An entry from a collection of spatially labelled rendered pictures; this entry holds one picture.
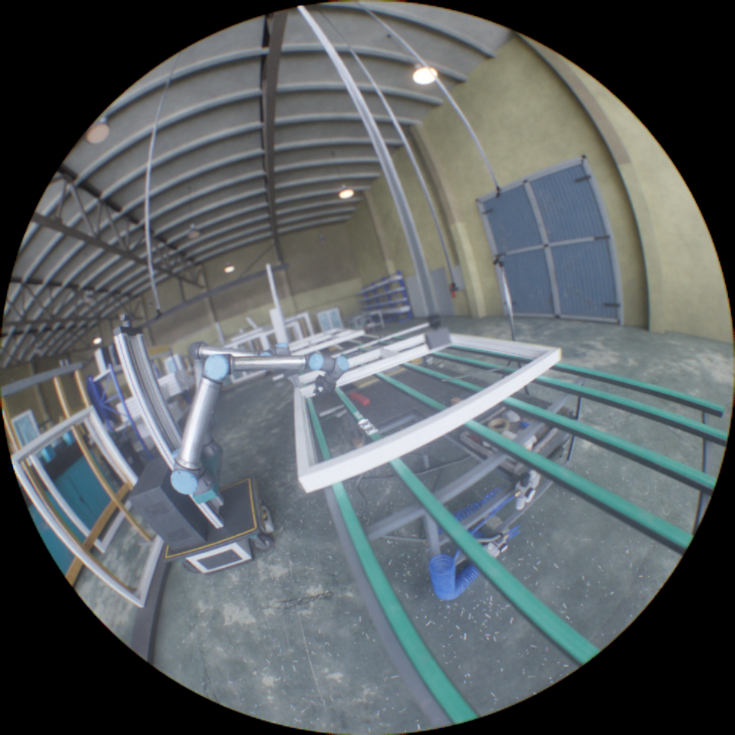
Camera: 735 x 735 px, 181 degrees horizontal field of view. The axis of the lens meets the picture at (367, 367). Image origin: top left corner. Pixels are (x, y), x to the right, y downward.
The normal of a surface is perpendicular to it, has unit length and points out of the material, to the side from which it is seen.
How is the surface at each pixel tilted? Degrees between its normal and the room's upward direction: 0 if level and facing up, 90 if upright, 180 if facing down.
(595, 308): 90
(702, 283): 90
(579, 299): 90
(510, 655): 0
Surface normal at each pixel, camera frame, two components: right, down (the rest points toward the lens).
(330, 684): -0.26, -0.93
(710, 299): -0.91, 0.33
